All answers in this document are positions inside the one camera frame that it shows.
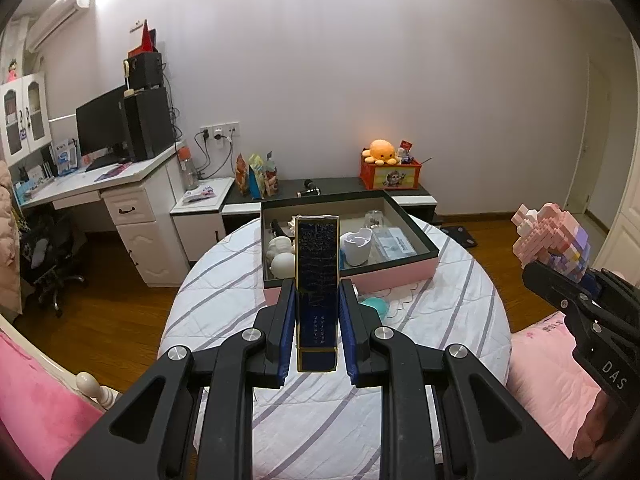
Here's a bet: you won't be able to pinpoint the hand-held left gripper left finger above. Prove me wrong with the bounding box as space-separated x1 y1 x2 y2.
52 279 297 480

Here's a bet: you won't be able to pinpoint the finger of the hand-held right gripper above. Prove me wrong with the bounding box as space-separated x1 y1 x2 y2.
522 260 601 333
587 269 640 311

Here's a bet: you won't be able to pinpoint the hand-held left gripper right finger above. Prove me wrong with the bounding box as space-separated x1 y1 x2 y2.
339 279 571 480

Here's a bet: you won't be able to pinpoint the pink brick figure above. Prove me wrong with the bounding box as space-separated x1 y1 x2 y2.
511 202 592 281

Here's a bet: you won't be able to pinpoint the dark blue box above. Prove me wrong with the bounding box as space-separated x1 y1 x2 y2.
293 215 342 373

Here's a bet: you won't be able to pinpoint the pink box with black rim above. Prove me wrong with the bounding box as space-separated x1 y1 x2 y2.
260 190 441 291

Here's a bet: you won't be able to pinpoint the person's right hand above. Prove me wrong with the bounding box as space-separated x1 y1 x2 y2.
572 392 618 461

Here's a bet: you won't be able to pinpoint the teal item in clear shell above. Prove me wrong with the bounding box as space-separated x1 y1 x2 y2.
360 296 390 322

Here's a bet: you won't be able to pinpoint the pink bed sheet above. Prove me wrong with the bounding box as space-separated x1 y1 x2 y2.
507 310 608 461

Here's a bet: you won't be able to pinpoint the white round plaster figure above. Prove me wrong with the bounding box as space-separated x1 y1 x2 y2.
270 254 296 280

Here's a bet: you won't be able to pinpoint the white cat-ear cup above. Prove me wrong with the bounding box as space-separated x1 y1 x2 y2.
340 227 373 267

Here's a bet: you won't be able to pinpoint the white bumpy plaster figure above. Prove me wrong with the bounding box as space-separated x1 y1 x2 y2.
268 236 293 261

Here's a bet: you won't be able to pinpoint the clear plastic packet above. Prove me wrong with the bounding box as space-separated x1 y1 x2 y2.
375 228 417 261

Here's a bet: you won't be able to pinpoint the black floor scale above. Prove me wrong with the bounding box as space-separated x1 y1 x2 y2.
440 225 478 248

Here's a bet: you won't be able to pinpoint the white nightstand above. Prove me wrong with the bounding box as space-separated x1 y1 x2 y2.
170 176 236 263

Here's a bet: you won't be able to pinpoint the cream door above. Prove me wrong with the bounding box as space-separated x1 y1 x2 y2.
570 57 613 233

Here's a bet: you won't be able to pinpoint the black low cabinet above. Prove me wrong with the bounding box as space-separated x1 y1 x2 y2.
221 177 440 218

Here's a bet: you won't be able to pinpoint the yellow and blue snack bag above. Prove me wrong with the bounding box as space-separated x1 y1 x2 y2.
248 153 267 200

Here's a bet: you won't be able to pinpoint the dark snack bag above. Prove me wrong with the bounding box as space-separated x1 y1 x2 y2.
264 151 281 197

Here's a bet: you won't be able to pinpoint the orange printed storage box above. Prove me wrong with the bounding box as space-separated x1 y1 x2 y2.
359 157 423 191

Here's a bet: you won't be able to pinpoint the orange snack bag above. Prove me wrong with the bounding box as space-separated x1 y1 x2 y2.
235 154 251 196

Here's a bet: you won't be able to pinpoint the white desk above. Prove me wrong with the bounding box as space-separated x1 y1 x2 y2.
20 142 193 288

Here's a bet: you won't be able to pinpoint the orange octopus plush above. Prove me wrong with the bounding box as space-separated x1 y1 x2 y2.
362 139 401 166

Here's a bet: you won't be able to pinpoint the bottle with orange cap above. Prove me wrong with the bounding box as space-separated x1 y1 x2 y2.
180 146 198 191

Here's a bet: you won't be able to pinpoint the black computer tower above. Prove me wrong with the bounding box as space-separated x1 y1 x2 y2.
122 86 177 162

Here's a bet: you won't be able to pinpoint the black office chair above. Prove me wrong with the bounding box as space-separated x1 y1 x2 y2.
20 210 88 318

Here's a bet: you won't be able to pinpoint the pink plush cloth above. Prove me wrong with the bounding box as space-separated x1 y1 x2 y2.
0 332 103 480

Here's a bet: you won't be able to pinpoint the blue and white desk box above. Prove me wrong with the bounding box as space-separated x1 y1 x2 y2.
52 137 81 176

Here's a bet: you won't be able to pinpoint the black monitor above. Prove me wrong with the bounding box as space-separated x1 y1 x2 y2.
75 85 132 158

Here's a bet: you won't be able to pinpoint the pink jacket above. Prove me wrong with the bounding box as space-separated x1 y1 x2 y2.
0 160 23 316

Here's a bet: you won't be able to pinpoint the black speaker box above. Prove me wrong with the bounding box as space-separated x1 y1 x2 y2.
122 51 165 92

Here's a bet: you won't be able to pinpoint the red paper item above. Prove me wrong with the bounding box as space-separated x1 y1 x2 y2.
127 19 162 58

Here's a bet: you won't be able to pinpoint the white glass-door cabinet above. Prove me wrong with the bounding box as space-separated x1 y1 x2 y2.
0 71 53 161

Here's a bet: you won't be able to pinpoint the white air conditioner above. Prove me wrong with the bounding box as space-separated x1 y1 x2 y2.
25 0 93 53

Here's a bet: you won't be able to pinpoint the white bed frame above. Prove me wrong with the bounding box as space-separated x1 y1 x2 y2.
0 314 122 413

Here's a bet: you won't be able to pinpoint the wall power outlets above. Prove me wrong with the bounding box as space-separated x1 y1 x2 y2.
200 121 241 141

